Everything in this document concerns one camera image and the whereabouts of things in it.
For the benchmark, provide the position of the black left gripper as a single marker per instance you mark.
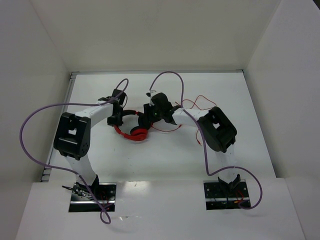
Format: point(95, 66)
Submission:
point(114, 120)

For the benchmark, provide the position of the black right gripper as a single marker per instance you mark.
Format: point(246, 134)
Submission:
point(147, 111)

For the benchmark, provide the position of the red black headphones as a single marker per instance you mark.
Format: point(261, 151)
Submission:
point(138, 133)

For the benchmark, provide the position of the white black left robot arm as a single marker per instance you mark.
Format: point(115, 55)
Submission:
point(73, 136)

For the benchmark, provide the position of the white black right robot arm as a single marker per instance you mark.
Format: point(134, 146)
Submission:
point(218, 133)

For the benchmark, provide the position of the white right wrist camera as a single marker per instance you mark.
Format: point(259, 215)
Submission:
point(150, 94)

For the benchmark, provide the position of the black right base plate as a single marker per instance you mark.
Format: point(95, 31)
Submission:
point(215, 199)

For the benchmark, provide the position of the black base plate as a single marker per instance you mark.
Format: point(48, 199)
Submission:
point(215, 199)
point(81, 201)

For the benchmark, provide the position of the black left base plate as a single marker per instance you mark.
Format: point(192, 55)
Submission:
point(81, 201)

